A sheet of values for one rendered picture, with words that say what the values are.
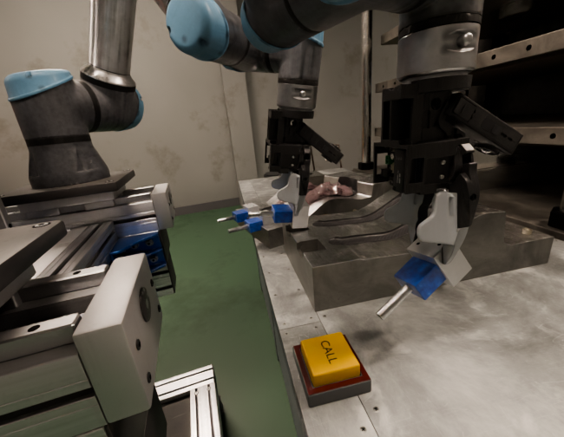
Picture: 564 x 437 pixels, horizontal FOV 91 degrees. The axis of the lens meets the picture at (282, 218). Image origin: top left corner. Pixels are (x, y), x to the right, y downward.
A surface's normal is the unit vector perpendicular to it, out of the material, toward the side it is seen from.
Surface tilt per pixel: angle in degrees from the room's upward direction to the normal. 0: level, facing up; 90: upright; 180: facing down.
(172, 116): 90
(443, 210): 79
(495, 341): 0
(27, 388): 90
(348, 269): 90
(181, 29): 90
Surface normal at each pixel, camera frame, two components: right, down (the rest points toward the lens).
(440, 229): 0.18, 0.12
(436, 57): -0.40, 0.33
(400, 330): -0.09, -0.94
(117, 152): 0.32, 0.28
